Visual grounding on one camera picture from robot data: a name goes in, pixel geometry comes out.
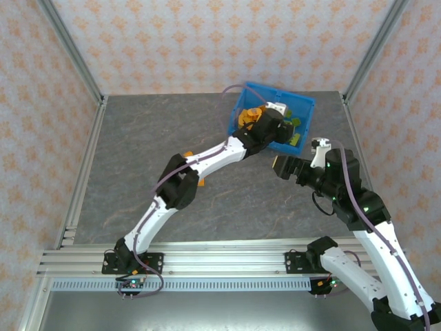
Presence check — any blue divided plastic bin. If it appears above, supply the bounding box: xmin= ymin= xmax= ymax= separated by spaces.
xmin=227 ymin=81 xmax=317 ymax=154

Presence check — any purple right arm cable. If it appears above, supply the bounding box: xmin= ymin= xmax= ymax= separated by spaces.
xmin=327 ymin=139 xmax=431 ymax=331

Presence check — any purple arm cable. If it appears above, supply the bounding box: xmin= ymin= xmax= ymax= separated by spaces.
xmin=116 ymin=84 xmax=268 ymax=298
xmin=327 ymin=139 xmax=431 ymax=331

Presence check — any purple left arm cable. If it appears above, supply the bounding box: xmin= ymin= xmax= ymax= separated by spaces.
xmin=116 ymin=84 xmax=268 ymax=298

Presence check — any aluminium table side rail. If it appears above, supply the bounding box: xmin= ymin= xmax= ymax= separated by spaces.
xmin=54 ymin=95 xmax=110 ymax=250
xmin=340 ymin=92 xmax=393 ymax=249

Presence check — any controller board with wires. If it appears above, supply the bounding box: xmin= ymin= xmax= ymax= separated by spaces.
xmin=115 ymin=268 xmax=149 ymax=301
xmin=309 ymin=272 xmax=349 ymax=299

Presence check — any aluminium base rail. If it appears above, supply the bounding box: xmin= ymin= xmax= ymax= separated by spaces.
xmin=36 ymin=237 xmax=414 ymax=277

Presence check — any white slotted cable duct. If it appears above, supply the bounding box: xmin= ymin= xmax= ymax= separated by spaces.
xmin=51 ymin=278 xmax=313 ymax=292

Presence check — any aluminium frame post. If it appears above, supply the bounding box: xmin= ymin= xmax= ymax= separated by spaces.
xmin=36 ymin=0 xmax=106 ymax=106
xmin=342 ymin=0 xmax=411 ymax=104

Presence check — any aluminium lower frame rail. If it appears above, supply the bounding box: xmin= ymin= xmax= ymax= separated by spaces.
xmin=19 ymin=277 xmax=52 ymax=331

